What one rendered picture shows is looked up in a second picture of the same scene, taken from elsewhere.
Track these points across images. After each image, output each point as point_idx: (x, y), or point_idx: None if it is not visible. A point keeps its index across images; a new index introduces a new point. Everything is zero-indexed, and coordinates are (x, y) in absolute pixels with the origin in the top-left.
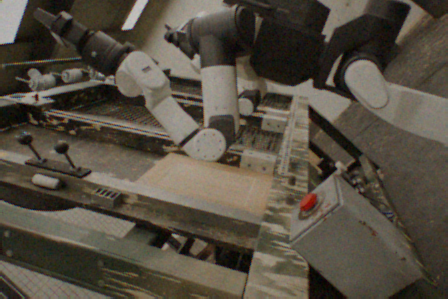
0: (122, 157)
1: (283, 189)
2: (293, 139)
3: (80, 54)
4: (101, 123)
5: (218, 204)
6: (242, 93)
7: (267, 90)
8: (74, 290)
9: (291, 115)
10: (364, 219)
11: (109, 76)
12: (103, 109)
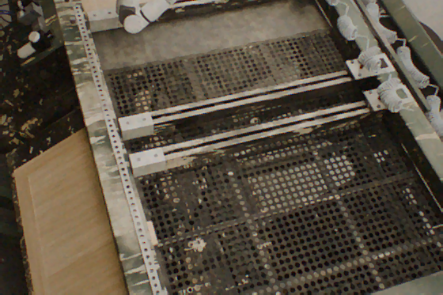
0: None
1: None
2: (92, 81)
3: None
4: None
5: None
6: (141, 9)
7: (119, 14)
8: None
9: (126, 170)
10: None
11: (402, 85)
12: (318, 50)
